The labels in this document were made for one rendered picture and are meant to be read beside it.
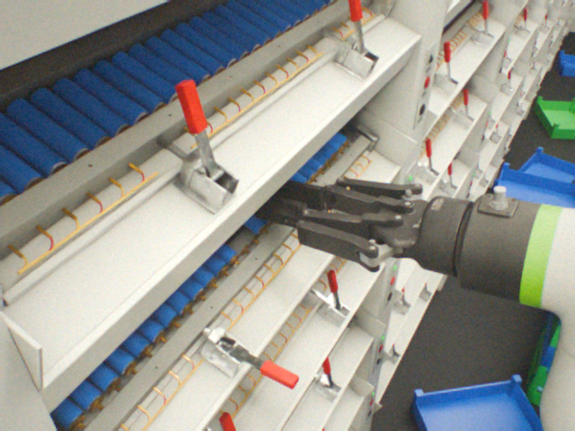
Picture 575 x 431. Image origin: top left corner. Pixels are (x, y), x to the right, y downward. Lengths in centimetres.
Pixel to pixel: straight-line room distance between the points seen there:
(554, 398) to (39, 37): 47
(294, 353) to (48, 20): 62
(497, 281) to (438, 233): 6
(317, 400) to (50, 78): 72
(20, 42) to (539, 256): 40
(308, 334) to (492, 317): 116
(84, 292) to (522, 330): 167
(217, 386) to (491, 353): 136
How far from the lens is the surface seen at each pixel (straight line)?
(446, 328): 184
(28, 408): 33
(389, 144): 83
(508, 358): 182
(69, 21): 28
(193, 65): 50
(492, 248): 50
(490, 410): 169
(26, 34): 26
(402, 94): 79
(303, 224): 56
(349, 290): 90
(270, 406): 76
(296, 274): 63
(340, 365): 105
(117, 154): 40
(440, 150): 127
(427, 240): 52
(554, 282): 50
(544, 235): 50
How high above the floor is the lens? 135
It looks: 38 degrees down
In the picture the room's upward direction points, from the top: straight up
